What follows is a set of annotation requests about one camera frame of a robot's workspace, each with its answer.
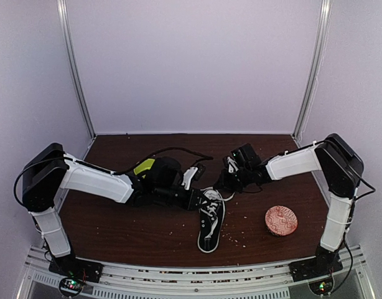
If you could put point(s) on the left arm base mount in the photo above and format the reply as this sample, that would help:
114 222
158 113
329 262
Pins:
74 281

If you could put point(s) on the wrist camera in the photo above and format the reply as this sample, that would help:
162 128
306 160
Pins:
166 172
243 157

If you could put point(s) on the left aluminium frame post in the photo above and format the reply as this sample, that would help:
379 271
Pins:
65 25

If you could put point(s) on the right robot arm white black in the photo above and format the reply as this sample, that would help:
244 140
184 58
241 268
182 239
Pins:
338 165

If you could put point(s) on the aluminium frame post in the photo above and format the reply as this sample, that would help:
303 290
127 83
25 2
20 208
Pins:
310 88
65 25

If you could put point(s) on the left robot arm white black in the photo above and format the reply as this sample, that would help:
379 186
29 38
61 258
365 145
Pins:
52 170

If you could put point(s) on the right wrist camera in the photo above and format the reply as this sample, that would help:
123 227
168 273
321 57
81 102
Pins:
243 157

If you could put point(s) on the green plastic bowl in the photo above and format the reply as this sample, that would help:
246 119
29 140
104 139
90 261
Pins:
143 167

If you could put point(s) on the right aluminium frame post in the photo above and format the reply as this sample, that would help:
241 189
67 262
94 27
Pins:
310 88

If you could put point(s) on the white shoelace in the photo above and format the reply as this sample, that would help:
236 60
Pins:
216 202

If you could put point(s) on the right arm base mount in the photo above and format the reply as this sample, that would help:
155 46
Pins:
315 271

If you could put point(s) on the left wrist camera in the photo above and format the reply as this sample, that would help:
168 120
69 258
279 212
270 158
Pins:
166 172

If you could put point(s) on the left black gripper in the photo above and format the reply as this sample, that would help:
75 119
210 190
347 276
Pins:
191 202

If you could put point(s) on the aluminium front rail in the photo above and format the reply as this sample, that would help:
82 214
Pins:
265 280

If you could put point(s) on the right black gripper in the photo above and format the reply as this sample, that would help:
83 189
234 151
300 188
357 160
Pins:
223 183

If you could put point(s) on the black white canvas sneaker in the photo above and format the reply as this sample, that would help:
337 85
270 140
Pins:
211 224

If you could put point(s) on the red white patterned bowl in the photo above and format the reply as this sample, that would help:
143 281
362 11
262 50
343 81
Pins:
280 221

